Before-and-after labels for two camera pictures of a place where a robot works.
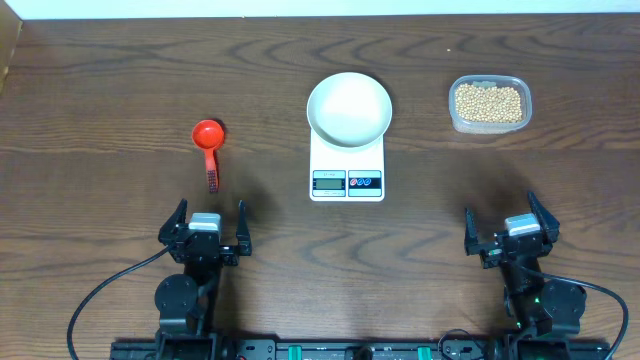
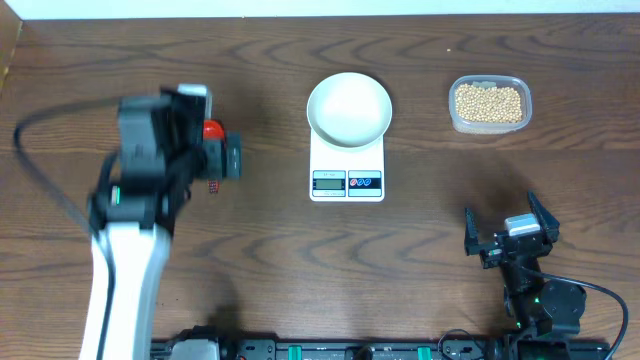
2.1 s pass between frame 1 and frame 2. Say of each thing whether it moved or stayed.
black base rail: stayed
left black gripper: moved
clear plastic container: stayed
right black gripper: stayed
